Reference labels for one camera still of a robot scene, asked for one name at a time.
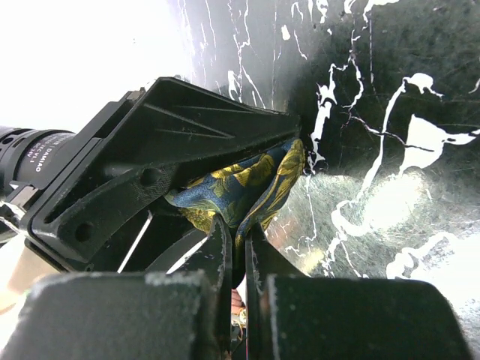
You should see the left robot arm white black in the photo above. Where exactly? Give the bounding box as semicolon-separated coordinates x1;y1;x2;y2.
1;77;300;269

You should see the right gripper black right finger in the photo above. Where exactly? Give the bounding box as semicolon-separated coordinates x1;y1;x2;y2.
244;226;473;359

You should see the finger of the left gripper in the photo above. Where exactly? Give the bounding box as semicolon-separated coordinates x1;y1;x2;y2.
20;77;300;263

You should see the blue yellow floral tie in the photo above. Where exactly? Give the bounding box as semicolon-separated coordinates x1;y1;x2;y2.
165;138;305;248

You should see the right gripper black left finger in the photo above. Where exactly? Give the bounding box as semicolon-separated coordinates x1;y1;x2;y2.
1;217;232;359

